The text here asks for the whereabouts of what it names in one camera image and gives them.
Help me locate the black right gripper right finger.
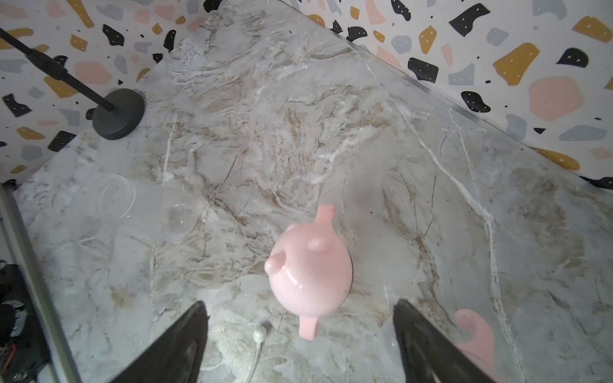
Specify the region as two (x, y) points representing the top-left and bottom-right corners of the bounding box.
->
(393, 298), (493, 382)

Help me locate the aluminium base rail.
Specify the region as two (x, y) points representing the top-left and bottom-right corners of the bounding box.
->
(1, 185), (81, 382)

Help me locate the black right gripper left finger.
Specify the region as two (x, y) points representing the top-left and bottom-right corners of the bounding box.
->
(113, 301), (208, 383)

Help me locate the pink bottle handle ring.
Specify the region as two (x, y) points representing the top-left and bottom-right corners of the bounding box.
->
(453, 308), (501, 383)

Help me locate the black microphone stand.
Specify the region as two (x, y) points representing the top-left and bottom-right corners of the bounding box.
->
(1, 30), (145, 140)

